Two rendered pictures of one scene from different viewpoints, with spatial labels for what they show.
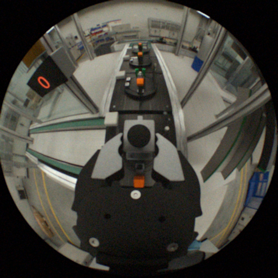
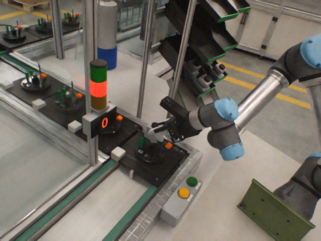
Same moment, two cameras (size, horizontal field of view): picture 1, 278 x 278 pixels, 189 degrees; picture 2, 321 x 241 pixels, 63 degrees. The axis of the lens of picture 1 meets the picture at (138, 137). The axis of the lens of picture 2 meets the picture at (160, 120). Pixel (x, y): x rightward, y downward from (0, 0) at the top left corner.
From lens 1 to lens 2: 0.96 m
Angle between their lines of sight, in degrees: 49
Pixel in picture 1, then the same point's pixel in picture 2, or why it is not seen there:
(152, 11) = not seen: outside the picture
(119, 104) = (109, 145)
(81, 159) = (120, 209)
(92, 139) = (111, 186)
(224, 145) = not seen: hidden behind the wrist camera
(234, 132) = (179, 101)
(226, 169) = not seen: hidden behind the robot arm
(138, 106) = (122, 137)
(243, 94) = (170, 82)
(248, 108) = (175, 89)
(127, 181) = (165, 170)
